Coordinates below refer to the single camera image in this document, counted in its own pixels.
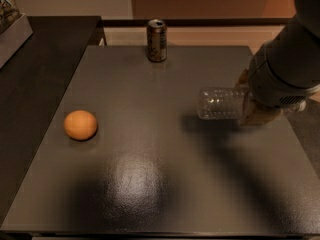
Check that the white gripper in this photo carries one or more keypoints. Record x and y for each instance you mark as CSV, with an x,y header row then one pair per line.
x,y
266,84

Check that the clear plastic water bottle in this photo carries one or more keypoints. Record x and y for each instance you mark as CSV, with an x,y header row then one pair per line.
x,y
227,103

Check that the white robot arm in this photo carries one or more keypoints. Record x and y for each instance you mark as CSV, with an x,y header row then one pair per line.
x,y
303,30

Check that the metal soda can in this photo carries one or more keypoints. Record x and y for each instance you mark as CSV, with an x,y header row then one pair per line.
x,y
156,40

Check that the orange fruit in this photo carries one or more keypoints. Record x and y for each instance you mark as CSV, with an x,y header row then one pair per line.
x,y
80,125

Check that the dark side table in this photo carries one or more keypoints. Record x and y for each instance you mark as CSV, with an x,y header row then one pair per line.
x,y
32,84

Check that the white box with items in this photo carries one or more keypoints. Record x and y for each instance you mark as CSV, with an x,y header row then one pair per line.
x,y
15,30

